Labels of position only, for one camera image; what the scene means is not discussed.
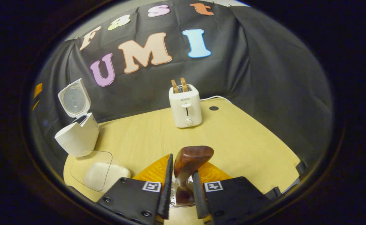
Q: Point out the white toaster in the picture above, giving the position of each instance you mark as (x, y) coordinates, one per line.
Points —
(184, 109)

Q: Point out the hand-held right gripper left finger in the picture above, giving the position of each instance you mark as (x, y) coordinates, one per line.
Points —
(169, 193)

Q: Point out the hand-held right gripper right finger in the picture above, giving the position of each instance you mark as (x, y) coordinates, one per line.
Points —
(198, 200)

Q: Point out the white rice cooker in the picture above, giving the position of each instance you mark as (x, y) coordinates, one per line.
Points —
(76, 137)

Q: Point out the black backdrop cloth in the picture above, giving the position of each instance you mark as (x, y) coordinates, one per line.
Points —
(264, 78)

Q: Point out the black chair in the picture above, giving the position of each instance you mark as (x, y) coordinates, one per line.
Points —
(302, 168)

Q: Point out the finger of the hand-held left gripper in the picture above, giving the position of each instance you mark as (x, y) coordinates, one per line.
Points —
(38, 90)
(35, 105)

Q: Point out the brown wooden spoon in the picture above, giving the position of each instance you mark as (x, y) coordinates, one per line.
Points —
(192, 156)

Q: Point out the black table grommet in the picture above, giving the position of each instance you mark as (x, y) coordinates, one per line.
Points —
(213, 108)

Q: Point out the brown bread slice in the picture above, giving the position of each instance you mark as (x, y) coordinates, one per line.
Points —
(174, 87)
(184, 85)

